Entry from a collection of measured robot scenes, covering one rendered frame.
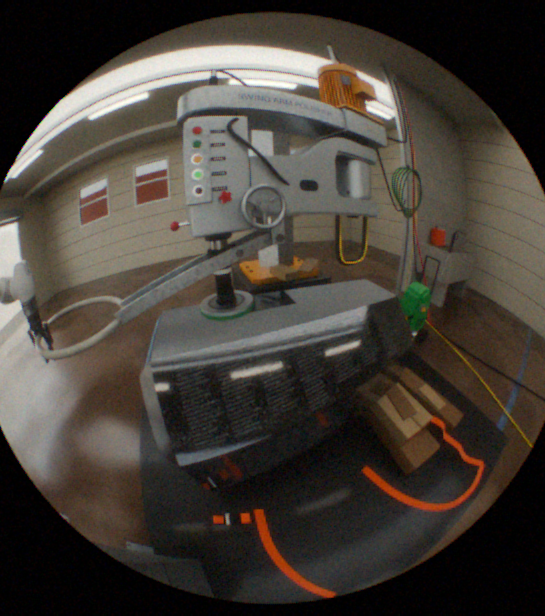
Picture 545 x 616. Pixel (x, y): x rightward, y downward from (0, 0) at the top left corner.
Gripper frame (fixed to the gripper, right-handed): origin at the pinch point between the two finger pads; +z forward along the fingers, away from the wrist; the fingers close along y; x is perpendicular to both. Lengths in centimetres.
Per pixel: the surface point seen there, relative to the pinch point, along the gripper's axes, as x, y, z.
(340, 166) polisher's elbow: -32, 136, -66
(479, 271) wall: -162, 576, -3
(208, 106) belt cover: -24, 75, -80
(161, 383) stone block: -37, 51, 3
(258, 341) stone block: -43, 82, -3
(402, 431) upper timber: -99, 133, 51
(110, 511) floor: -38, -30, 88
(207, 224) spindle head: -25, 76, -37
